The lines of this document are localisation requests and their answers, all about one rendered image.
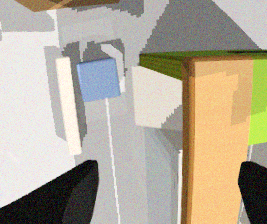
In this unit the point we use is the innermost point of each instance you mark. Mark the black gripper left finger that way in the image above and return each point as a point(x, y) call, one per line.
point(68, 199)

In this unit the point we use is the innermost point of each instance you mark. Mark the light blue block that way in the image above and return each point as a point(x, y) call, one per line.
point(98, 79)

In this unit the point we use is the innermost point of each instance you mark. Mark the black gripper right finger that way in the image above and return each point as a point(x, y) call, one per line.
point(252, 181)

